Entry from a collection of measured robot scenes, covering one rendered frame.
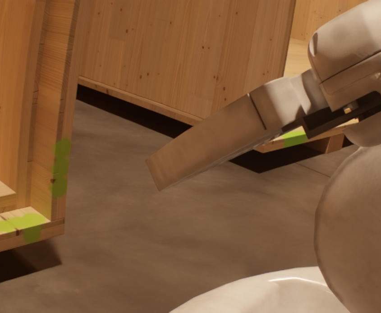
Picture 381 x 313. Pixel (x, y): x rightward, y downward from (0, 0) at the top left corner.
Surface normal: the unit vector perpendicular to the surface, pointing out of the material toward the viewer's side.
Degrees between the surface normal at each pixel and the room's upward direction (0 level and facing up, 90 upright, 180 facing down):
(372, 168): 82
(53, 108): 90
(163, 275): 0
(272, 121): 95
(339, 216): 88
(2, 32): 90
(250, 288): 7
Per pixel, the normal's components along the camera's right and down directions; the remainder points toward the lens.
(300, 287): -0.22, -0.02
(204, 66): -0.64, 0.14
